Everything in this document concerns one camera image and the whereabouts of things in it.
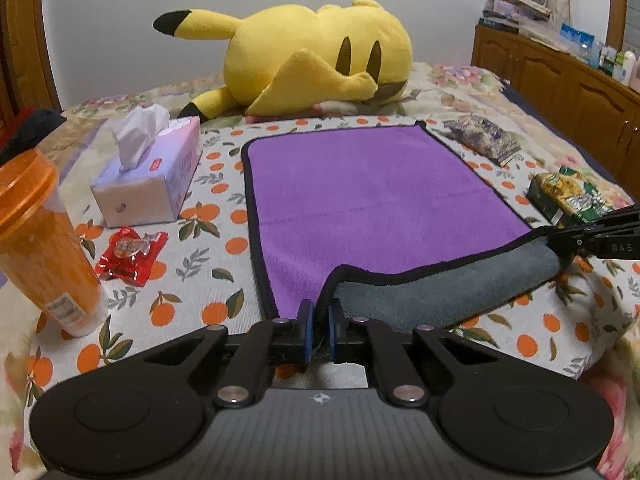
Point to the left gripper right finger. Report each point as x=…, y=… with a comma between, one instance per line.
x=376, y=347

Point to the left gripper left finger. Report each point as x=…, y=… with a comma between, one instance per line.
x=235, y=370

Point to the purple and grey towel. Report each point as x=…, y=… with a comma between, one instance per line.
x=389, y=222

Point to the green snack packet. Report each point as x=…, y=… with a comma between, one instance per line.
x=567, y=198

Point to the wooden cabinet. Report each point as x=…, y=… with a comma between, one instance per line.
x=593, y=110

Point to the orange-print white cloth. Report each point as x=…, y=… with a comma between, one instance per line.
x=204, y=274

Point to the bottles on cabinet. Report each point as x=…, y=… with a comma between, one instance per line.
x=622, y=65

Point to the purple snack packet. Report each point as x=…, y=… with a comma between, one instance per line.
x=484, y=137

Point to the red candy wrapper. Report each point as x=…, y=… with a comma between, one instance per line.
x=130, y=256

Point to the floral bed blanket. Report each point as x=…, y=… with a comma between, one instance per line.
x=434, y=94

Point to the pink tissue box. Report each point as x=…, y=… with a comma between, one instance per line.
x=146, y=181

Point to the stack of papers and books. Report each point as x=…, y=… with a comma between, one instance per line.
x=514, y=13

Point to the orange plastic cup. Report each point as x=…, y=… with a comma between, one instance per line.
x=41, y=254

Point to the yellow Pikachu plush toy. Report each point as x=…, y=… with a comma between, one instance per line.
x=286, y=59

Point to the wooden slatted headboard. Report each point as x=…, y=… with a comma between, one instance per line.
x=26, y=75

